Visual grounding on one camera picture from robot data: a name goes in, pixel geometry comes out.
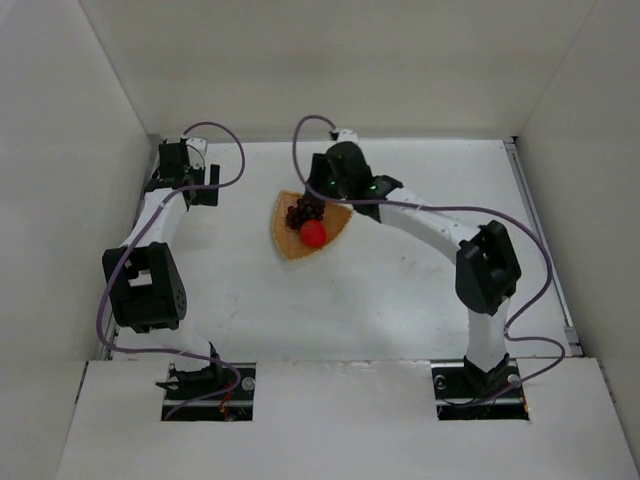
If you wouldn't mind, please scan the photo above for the dark red grape bunch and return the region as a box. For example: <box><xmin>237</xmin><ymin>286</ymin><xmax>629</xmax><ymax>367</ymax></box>
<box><xmin>285</xmin><ymin>197</ymin><xmax>325</xmax><ymax>231</ymax></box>

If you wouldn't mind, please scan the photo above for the red fake apple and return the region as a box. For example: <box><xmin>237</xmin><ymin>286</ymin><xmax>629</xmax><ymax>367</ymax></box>
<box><xmin>299</xmin><ymin>219</ymin><xmax>327</xmax><ymax>249</ymax></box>

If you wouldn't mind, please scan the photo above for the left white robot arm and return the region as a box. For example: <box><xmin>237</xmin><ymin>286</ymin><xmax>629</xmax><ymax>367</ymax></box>
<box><xmin>102</xmin><ymin>139</ymin><xmax>220</xmax><ymax>358</ymax></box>

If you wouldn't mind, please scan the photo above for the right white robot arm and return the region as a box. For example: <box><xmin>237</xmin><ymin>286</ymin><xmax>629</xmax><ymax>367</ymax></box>
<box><xmin>306</xmin><ymin>141</ymin><xmax>521</xmax><ymax>398</ymax></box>

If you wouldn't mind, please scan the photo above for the woven triangular fruit basket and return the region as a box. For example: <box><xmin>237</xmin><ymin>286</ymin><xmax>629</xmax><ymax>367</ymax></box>
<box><xmin>271</xmin><ymin>190</ymin><xmax>353</xmax><ymax>261</ymax></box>

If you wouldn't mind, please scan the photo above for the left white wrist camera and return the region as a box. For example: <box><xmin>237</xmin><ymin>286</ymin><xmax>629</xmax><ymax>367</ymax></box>
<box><xmin>186</xmin><ymin>138</ymin><xmax>208</xmax><ymax>169</ymax></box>

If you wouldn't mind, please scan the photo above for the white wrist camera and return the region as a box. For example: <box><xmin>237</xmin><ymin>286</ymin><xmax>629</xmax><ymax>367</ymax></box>
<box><xmin>329</xmin><ymin>128</ymin><xmax>359</xmax><ymax>144</ymax></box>
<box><xmin>186</xmin><ymin>138</ymin><xmax>208</xmax><ymax>169</ymax></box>

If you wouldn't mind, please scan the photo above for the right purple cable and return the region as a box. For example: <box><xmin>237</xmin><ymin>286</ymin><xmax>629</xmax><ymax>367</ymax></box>
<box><xmin>292</xmin><ymin>115</ymin><xmax>566</xmax><ymax>401</ymax></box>

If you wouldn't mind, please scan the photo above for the purple cable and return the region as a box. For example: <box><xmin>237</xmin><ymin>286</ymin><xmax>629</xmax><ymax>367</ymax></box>
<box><xmin>97</xmin><ymin>121</ymin><xmax>247</xmax><ymax>419</ymax></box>
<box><xmin>292</xmin><ymin>115</ymin><xmax>566</xmax><ymax>401</ymax></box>

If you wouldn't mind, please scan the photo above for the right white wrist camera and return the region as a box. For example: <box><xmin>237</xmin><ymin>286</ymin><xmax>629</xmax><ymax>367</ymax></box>
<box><xmin>329</xmin><ymin>128</ymin><xmax>359</xmax><ymax>144</ymax></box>

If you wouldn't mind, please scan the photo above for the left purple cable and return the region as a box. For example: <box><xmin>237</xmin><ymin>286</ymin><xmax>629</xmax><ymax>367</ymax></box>
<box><xmin>97</xmin><ymin>121</ymin><xmax>247</xmax><ymax>419</ymax></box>

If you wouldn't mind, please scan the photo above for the left aluminium table rail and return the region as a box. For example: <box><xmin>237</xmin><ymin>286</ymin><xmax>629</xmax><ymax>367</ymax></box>
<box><xmin>94</xmin><ymin>134</ymin><xmax>167</xmax><ymax>361</ymax></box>

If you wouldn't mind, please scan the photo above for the aluminium table rail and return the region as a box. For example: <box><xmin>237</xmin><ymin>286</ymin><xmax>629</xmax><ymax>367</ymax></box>
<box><xmin>503</xmin><ymin>137</ymin><xmax>584</xmax><ymax>357</ymax></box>
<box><xmin>94</xmin><ymin>134</ymin><xmax>167</xmax><ymax>361</ymax></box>

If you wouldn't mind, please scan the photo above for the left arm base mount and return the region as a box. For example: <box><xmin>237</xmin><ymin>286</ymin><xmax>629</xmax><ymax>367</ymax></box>
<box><xmin>156</xmin><ymin>363</ymin><xmax>257</xmax><ymax>422</ymax></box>

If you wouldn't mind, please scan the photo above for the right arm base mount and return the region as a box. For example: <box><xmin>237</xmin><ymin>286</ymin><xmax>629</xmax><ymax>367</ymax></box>
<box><xmin>431</xmin><ymin>359</ymin><xmax>529</xmax><ymax>421</ymax></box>

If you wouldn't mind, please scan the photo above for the right aluminium table rail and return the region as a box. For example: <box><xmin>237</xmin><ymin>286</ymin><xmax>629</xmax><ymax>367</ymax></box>
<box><xmin>503</xmin><ymin>137</ymin><xmax>584</xmax><ymax>357</ymax></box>

